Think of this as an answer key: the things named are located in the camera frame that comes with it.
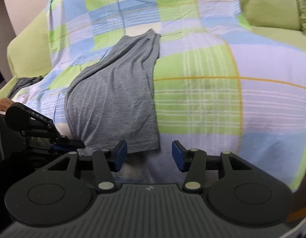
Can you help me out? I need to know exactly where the dark grey garment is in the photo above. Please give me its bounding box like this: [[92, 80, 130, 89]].
[[8, 76, 44, 99]]

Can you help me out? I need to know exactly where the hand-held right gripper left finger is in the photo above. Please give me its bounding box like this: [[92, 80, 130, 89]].
[[44, 140, 128, 193]]

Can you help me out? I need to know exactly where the grey t-shirt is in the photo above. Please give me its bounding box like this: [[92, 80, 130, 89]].
[[64, 28, 161, 154]]

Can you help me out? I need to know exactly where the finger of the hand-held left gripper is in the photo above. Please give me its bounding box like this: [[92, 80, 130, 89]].
[[29, 113, 85, 153]]

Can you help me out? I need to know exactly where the person's left hand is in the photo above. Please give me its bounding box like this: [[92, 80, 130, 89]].
[[0, 98, 14, 112]]

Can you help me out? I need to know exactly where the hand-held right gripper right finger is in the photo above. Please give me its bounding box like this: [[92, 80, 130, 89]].
[[171, 140, 262, 193]]

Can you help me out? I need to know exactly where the plaid blue green blanket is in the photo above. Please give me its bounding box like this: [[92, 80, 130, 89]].
[[9, 0, 306, 194]]

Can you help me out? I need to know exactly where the plain green cushion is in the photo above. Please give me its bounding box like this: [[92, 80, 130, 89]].
[[232, 0, 301, 32]]

